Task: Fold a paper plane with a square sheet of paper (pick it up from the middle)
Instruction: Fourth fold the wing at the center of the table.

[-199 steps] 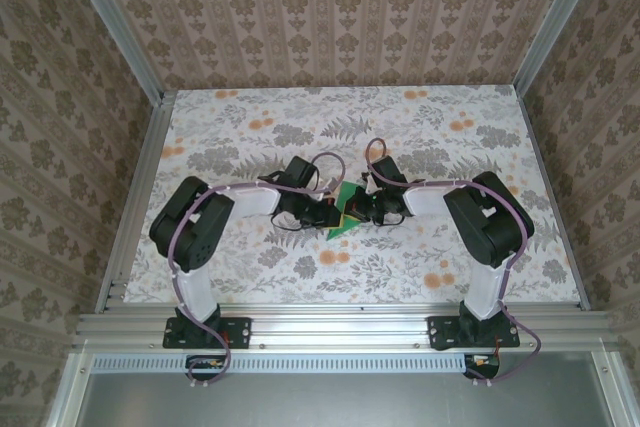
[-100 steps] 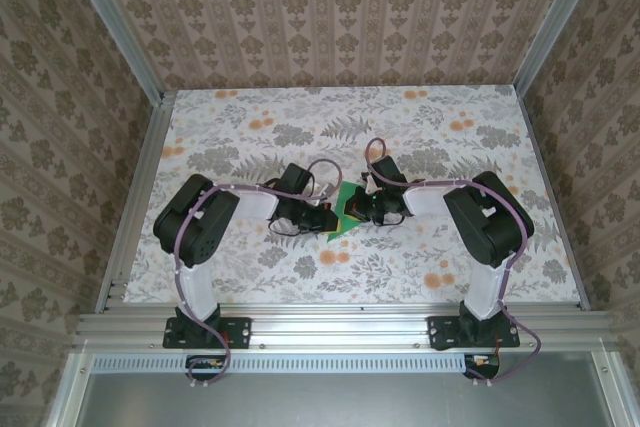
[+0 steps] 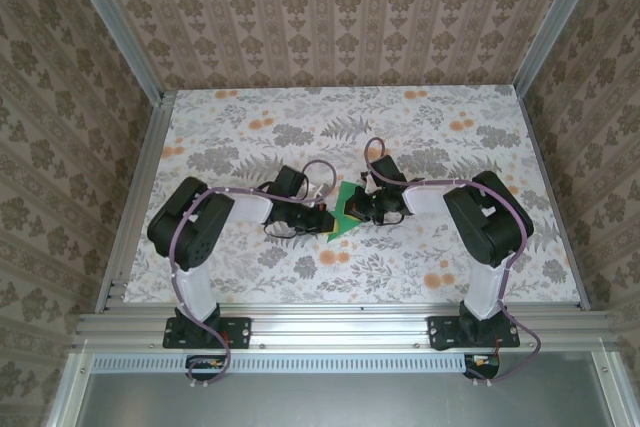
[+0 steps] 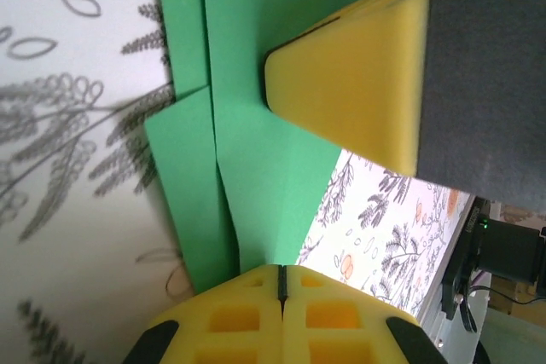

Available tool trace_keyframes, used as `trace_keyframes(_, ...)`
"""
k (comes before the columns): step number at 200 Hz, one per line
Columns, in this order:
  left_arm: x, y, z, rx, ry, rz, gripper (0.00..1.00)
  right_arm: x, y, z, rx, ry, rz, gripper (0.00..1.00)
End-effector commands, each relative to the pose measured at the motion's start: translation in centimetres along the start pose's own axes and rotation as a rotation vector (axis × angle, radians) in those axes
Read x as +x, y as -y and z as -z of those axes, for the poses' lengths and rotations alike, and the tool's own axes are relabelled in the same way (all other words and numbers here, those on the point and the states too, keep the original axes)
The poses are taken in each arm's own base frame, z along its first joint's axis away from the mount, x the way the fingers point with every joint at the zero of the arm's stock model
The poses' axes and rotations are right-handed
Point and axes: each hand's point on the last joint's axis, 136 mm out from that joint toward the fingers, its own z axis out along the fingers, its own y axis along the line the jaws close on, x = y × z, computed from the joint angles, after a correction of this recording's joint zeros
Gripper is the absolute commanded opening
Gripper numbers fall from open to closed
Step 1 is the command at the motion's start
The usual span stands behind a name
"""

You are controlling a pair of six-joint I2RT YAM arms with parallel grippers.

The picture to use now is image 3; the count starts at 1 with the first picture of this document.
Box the aluminium frame post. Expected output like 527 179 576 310
512 0 601 93
63 0 167 104

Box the grey metal panel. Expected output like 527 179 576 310
47 351 626 427

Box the floral patterned table cover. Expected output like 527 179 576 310
122 88 584 306

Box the aluminium side rail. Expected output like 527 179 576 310
516 86 591 312
94 90 177 316

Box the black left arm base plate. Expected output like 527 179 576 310
163 315 252 349

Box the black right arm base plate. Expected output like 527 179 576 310
427 315 521 352

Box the black connector board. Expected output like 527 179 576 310
463 352 502 379
185 354 227 379

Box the grey slotted cable duct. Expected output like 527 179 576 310
92 354 471 374

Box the green paper sheet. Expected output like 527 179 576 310
325 180 371 243

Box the aluminium cross rail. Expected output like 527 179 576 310
74 310 617 351

